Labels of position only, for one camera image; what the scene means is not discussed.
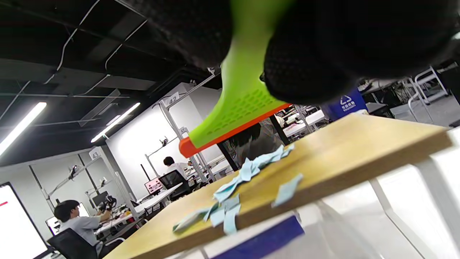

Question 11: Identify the person's right hand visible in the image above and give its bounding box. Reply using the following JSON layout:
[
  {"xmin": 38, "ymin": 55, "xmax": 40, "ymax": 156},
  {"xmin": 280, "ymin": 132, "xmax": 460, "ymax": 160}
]
[{"xmin": 122, "ymin": 0, "xmax": 460, "ymax": 105}]

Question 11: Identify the wooden tabletop organizer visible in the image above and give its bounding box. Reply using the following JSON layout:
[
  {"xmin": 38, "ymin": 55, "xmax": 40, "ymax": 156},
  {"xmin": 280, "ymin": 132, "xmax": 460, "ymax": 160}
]
[{"xmin": 104, "ymin": 113, "xmax": 460, "ymax": 259}]

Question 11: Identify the green orange scraper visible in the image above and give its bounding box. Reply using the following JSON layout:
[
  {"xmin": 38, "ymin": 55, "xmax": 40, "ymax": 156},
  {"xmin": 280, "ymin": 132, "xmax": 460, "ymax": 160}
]
[{"xmin": 179, "ymin": 0, "xmax": 293, "ymax": 159}]

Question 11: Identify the pile of blue paper scraps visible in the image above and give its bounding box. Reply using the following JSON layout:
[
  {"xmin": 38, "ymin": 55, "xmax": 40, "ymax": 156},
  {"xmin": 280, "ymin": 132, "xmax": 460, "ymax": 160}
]
[{"xmin": 172, "ymin": 144, "xmax": 304, "ymax": 235}]

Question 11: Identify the blue recycling bin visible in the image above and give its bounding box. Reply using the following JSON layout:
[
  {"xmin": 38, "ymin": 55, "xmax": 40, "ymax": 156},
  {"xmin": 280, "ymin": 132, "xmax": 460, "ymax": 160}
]
[{"xmin": 322, "ymin": 88, "xmax": 368, "ymax": 121}]

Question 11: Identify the black office chair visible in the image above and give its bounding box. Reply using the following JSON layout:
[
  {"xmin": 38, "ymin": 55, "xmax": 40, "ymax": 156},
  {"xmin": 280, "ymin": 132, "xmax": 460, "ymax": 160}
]
[
  {"xmin": 158, "ymin": 170, "xmax": 193, "ymax": 201},
  {"xmin": 47, "ymin": 227, "xmax": 126, "ymax": 259}
]

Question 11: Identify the ceiling light strip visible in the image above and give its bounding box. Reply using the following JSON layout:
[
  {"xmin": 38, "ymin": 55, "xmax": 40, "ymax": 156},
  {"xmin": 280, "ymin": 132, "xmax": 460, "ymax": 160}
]
[
  {"xmin": 0, "ymin": 102, "xmax": 47, "ymax": 155},
  {"xmin": 91, "ymin": 103, "xmax": 141, "ymax": 143}
]

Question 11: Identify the white display screen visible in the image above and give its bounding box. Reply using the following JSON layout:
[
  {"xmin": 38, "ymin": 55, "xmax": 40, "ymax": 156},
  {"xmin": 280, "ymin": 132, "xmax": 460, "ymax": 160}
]
[{"xmin": 0, "ymin": 182, "xmax": 51, "ymax": 259}]

